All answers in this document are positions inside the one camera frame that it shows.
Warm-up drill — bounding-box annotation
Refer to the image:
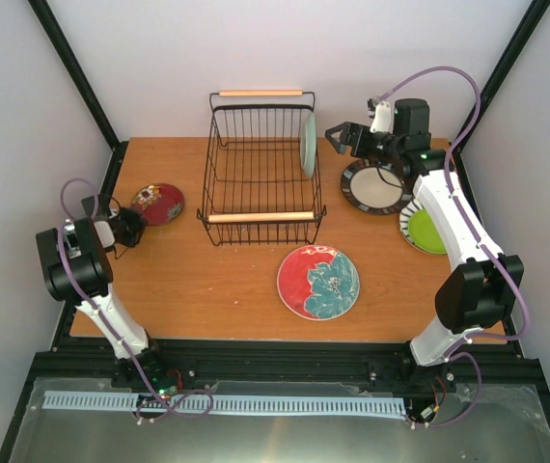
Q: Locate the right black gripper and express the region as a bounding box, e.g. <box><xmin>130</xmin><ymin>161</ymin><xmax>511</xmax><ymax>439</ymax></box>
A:
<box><xmin>324</xmin><ymin>123</ymin><xmax>401</xmax><ymax>165</ymax></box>

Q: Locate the mint green flower plate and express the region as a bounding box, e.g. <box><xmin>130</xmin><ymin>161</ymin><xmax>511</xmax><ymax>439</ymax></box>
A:
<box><xmin>299</xmin><ymin>112</ymin><xmax>316</xmax><ymax>179</ymax></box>

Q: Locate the dark red flower plate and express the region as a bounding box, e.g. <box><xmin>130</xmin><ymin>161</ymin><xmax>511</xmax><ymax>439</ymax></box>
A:
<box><xmin>130</xmin><ymin>183</ymin><xmax>185</xmax><ymax>227</ymax></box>

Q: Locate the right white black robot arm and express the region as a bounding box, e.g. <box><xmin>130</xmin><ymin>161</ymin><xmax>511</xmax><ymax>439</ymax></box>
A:
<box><xmin>325</xmin><ymin>98</ymin><xmax>524</xmax><ymax>384</ymax></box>

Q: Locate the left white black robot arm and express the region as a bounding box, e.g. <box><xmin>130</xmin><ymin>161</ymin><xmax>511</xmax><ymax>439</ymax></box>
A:
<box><xmin>35</xmin><ymin>217</ymin><xmax>167</xmax><ymax>389</ymax></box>

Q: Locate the black rimmed beige plate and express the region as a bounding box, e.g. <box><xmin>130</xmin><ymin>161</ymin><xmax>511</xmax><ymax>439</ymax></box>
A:
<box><xmin>340</xmin><ymin>159</ymin><xmax>413</xmax><ymax>215</ymax></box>

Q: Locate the green striped rim plate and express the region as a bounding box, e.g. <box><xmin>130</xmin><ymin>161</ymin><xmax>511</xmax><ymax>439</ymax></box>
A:
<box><xmin>399</xmin><ymin>200</ymin><xmax>447</xmax><ymax>256</ymax></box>

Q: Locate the red and teal flower plate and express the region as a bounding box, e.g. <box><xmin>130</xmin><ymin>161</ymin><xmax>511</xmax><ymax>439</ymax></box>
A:
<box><xmin>276</xmin><ymin>245</ymin><xmax>361</xmax><ymax>321</ymax></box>

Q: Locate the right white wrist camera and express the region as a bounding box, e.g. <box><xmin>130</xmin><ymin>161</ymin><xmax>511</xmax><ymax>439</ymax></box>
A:
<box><xmin>368</xmin><ymin>98</ymin><xmax>394</xmax><ymax>133</ymax></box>

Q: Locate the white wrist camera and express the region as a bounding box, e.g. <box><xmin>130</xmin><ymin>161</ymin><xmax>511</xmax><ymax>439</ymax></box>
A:
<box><xmin>62</xmin><ymin>219</ymin><xmax>80</xmax><ymax>254</ymax></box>
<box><xmin>368</xmin><ymin>98</ymin><xmax>394</xmax><ymax>133</ymax></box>

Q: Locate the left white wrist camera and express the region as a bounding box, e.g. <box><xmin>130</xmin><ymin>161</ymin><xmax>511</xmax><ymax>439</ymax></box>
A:
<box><xmin>62</xmin><ymin>219</ymin><xmax>80</xmax><ymax>254</ymax></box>

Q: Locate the black wire dish rack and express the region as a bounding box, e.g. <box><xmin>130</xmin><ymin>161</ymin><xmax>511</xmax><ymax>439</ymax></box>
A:
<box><xmin>197</xmin><ymin>90</ymin><xmax>327</xmax><ymax>246</ymax></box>

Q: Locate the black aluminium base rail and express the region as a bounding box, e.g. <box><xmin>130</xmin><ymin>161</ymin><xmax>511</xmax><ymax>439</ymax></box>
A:
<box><xmin>33</xmin><ymin>337</ymin><xmax>544</xmax><ymax>396</ymax></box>

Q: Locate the light blue slotted cable duct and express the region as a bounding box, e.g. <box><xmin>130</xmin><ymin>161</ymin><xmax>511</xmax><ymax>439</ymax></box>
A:
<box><xmin>41</xmin><ymin>391</ymin><xmax>406</xmax><ymax>420</ymax></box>

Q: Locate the left black frame post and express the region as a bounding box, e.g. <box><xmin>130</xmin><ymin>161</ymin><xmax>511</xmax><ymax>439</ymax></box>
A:
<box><xmin>26</xmin><ymin>0</ymin><xmax>123</xmax><ymax>150</ymax></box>

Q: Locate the black frame post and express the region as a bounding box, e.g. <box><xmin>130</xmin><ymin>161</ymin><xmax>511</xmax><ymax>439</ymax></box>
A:
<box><xmin>26</xmin><ymin>0</ymin><xmax>123</xmax><ymax>150</ymax></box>
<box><xmin>452</xmin><ymin>0</ymin><xmax>550</xmax><ymax>149</ymax></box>

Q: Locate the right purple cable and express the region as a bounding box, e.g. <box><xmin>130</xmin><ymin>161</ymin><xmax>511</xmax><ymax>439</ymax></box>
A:
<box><xmin>375</xmin><ymin>66</ymin><xmax>532</xmax><ymax>430</ymax></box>

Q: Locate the right black frame post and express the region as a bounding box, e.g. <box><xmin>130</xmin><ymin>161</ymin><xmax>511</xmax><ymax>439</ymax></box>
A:
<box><xmin>452</xmin><ymin>0</ymin><xmax>550</xmax><ymax>149</ymax></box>

